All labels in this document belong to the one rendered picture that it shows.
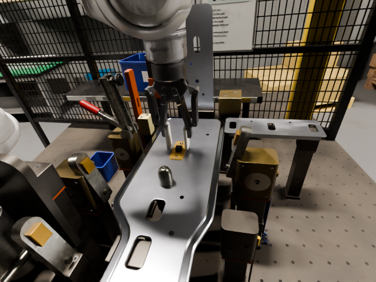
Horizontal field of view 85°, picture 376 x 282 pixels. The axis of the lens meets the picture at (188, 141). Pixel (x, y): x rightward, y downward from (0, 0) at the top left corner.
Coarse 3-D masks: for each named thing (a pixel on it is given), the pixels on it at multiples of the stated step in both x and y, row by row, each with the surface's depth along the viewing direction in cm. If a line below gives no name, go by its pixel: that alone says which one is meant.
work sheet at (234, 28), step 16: (208, 0) 82; (224, 0) 81; (240, 0) 80; (256, 0) 79; (224, 16) 84; (240, 16) 83; (256, 16) 82; (224, 32) 87; (240, 32) 86; (224, 48) 91; (240, 48) 90
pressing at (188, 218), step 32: (160, 128) 69; (192, 128) 68; (224, 128) 68; (160, 160) 56; (192, 160) 55; (128, 192) 47; (160, 192) 46; (192, 192) 45; (128, 224) 40; (160, 224) 40; (192, 224) 39; (128, 256) 35; (160, 256) 35; (192, 256) 35
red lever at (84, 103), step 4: (84, 100) 56; (80, 104) 55; (84, 104) 55; (88, 104) 56; (84, 108) 56; (88, 108) 56; (92, 108) 56; (96, 108) 56; (92, 112) 56; (96, 112) 56; (100, 112) 56; (104, 112) 57; (100, 116) 57; (104, 116) 56; (108, 116) 57; (108, 120) 57; (112, 120) 57; (116, 120) 57; (116, 124) 57; (120, 128) 58; (132, 128) 58
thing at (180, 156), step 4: (176, 144) 61; (180, 144) 60; (184, 144) 60; (176, 148) 57; (180, 148) 57; (184, 148) 59; (172, 152) 58; (176, 152) 57; (180, 152) 57; (184, 152) 57; (172, 156) 56; (180, 156) 56
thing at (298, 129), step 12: (228, 120) 70; (240, 120) 70; (252, 120) 69; (264, 120) 68; (276, 120) 68; (288, 120) 67; (300, 120) 67; (312, 120) 66; (228, 132) 64; (252, 132) 63; (264, 132) 63; (276, 132) 62; (288, 132) 62; (300, 132) 61; (312, 132) 61; (324, 132) 60
